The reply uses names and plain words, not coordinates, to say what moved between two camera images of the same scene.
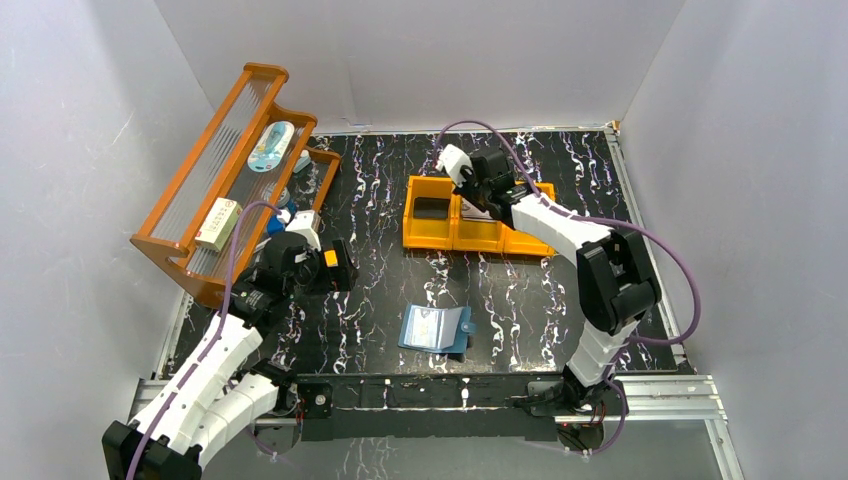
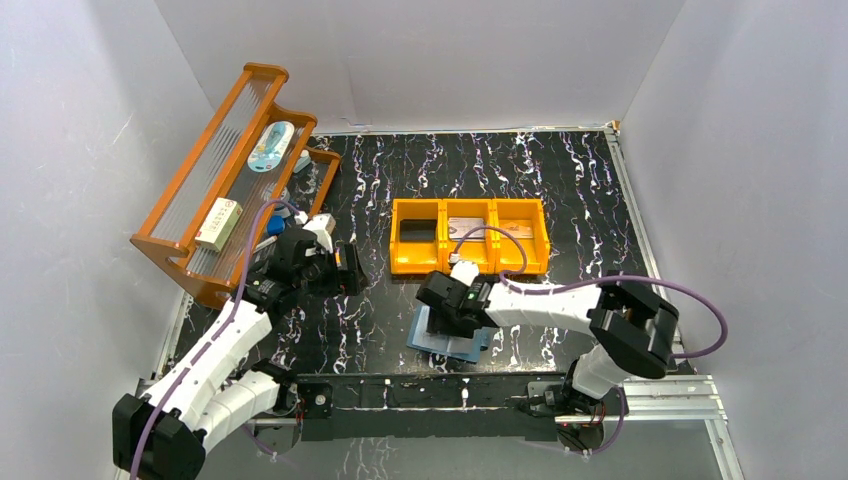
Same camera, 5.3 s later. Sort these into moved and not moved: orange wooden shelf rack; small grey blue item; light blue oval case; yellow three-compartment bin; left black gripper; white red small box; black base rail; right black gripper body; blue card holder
Moved: blue card holder; yellow three-compartment bin; right black gripper body
Not moved: black base rail; left black gripper; orange wooden shelf rack; light blue oval case; small grey blue item; white red small box
